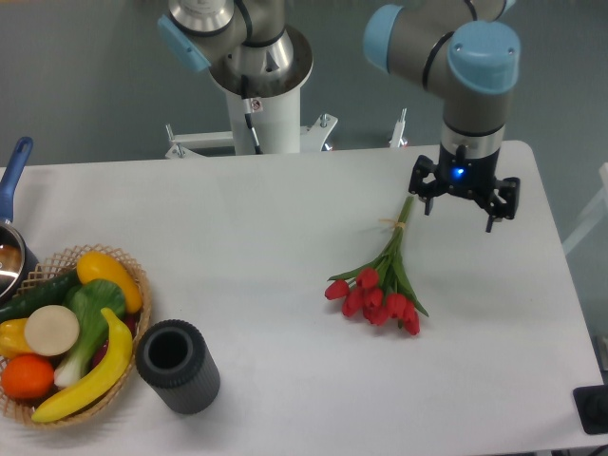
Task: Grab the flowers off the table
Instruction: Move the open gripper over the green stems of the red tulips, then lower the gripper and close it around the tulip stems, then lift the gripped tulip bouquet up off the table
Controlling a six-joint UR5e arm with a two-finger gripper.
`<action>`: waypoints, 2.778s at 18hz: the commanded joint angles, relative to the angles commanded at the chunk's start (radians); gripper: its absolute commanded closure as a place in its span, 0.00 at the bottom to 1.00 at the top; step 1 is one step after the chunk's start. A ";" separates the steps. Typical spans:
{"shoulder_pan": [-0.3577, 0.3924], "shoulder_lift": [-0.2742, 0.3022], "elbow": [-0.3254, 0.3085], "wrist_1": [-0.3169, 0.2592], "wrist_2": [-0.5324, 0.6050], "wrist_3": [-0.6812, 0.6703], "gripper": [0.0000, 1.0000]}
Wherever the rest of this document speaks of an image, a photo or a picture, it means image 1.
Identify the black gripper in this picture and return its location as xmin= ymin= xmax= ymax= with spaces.
xmin=408 ymin=145 xmax=521 ymax=233

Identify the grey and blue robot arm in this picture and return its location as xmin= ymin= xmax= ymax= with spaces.
xmin=157 ymin=1 xmax=521 ymax=222

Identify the red tulip bouquet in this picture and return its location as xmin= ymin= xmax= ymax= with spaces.
xmin=324 ymin=197 xmax=428 ymax=336

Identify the black device at edge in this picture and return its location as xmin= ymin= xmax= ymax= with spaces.
xmin=573 ymin=385 xmax=608 ymax=435

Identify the dark grey ribbed vase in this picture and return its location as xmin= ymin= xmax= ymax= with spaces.
xmin=135 ymin=319 xmax=220 ymax=414

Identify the red plastic fruit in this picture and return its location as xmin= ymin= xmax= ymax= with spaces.
xmin=90 ymin=314 xmax=138 ymax=369

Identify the yellow plastic mango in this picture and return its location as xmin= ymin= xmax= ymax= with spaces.
xmin=76 ymin=251 xmax=143 ymax=314

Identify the yellow plastic banana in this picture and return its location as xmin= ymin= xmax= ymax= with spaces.
xmin=31 ymin=308 xmax=133 ymax=424

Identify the green bok choy toy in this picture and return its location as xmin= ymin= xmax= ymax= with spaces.
xmin=54 ymin=279 xmax=125 ymax=390

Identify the green plastic cucumber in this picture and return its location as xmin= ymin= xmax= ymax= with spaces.
xmin=1 ymin=270 xmax=81 ymax=323

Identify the beige round disc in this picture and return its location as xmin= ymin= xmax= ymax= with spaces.
xmin=24 ymin=305 xmax=80 ymax=356

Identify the yellow plastic bell pepper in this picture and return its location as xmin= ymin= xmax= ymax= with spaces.
xmin=0 ymin=318 xmax=33 ymax=359

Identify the orange plastic orange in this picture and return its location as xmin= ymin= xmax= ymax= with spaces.
xmin=1 ymin=354 xmax=54 ymax=400

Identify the woven wicker basket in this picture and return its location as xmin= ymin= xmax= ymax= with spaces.
xmin=1 ymin=244 xmax=151 ymax=429

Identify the white frame at right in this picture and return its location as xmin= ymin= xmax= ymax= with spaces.
xmin=562 ymin=162 xmax=607 ymax=256

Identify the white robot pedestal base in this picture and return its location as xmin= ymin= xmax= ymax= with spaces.
xmin=163 ymin=86 xmax=409 ymax=160

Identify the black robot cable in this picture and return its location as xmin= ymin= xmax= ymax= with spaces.
xmin=239 ymin=73 xmax=264 ymax=156

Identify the blue handled saucepan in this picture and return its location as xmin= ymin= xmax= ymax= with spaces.
xmin=1 ymin=137 xmax=38 ymax=305

